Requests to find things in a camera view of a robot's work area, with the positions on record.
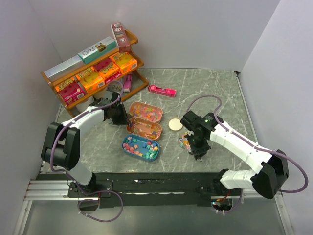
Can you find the blue tin of star candies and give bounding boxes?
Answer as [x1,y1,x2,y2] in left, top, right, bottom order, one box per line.
[121,134,160,162]

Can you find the clear plastic jar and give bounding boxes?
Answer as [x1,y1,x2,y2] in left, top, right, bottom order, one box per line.
[179,131,191,150]

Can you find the red orange sponge box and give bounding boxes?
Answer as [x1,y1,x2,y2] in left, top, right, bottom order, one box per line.
[93,58,120,80]

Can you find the orange sponge box right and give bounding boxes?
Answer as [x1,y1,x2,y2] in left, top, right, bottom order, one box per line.
[110,52,137,74]

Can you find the teal long box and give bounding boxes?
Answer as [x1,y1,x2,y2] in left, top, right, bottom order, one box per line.
[78,37,116,64]

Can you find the orange sponge box middle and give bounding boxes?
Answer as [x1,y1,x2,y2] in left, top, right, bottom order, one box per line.
[75,66,105,94]

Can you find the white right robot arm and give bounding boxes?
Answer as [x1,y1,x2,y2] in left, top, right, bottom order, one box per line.
[180,111,289,199]

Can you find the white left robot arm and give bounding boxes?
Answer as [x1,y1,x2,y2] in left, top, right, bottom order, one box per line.
[41,92,129,197]

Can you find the pink sponge box left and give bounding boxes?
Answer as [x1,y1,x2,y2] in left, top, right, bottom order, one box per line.
[55,77,86,105]

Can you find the pink tin of gummies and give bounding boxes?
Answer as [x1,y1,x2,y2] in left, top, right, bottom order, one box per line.
[129,101,163,123]

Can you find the printed paper roll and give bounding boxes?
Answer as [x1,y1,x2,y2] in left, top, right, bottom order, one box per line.
[107,79,123,93]

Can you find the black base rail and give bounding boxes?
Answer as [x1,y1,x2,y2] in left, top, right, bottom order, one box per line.
[68,172,241,208]

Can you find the wooden three-tier shelf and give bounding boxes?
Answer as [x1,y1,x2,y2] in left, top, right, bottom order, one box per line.
[41,29,149,118]

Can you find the pink slim box upright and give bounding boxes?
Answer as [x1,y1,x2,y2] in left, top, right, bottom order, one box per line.
[123,73,132,93]

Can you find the red tall carton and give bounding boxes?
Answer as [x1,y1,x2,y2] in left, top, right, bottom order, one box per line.
[111,22,131,53]

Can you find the silver long box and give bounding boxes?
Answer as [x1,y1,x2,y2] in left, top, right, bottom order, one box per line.
[44,55,85,82]

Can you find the pink box on table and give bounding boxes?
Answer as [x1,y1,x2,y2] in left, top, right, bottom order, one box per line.
[148,84,176,97]

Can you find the white paper roll on shelf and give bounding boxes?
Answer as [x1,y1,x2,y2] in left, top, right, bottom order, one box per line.
[76,96,94,113]

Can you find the pink tin of lollipops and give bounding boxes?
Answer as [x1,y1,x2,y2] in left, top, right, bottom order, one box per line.
[126,117,162,141]

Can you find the gold jar lid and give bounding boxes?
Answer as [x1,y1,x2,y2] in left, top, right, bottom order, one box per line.
[168,118,183,131]

